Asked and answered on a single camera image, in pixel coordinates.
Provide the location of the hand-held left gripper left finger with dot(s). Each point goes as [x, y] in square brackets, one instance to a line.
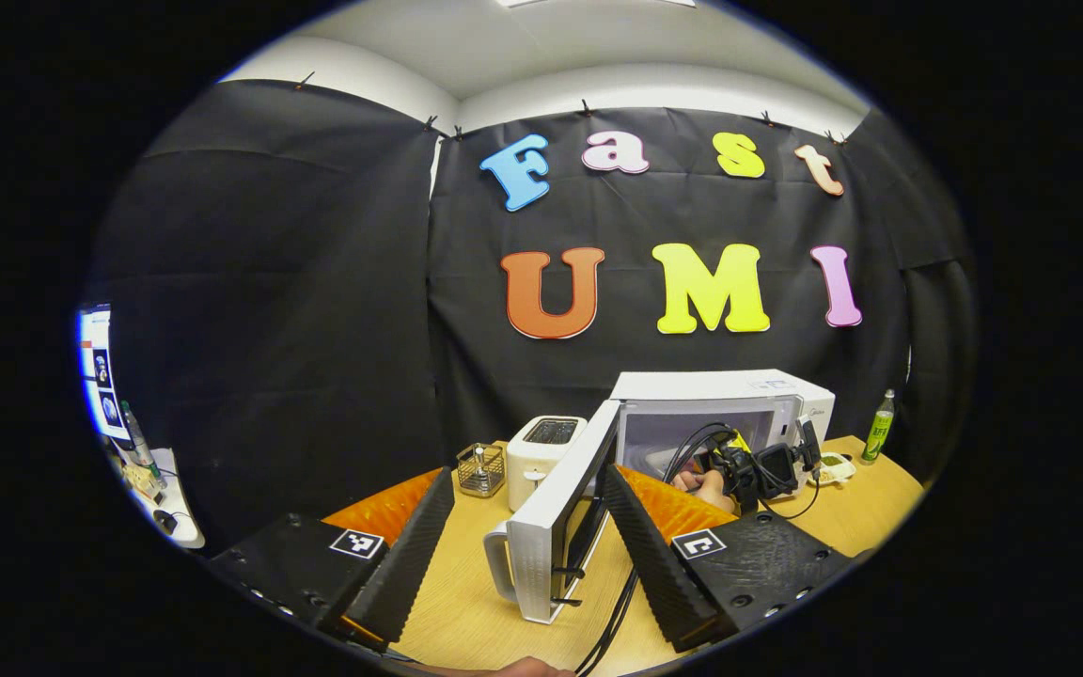
[405, 564]

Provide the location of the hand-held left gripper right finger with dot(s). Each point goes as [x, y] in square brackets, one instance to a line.
[659, 574]

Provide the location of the white microwave oven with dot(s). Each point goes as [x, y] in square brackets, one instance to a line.
[541, 527]

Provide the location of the white divided bean dish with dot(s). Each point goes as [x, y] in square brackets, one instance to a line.
[838, 467]

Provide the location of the green drink bottle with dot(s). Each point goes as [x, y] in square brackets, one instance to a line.
[878, 432]

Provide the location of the white toaster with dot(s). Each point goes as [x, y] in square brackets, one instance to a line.
[532, 465]

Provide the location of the white side table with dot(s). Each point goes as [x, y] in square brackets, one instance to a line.
[186, 527]

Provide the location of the black computer mouse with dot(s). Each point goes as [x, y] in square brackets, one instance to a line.
[165, 521]

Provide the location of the black backdrop cloth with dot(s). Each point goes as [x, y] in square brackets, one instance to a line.
[269, 329]

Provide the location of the slim grey bottle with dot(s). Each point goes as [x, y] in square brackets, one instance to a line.
[135, 437]

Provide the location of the computer monitor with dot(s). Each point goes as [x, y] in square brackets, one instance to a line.
[100, 376]

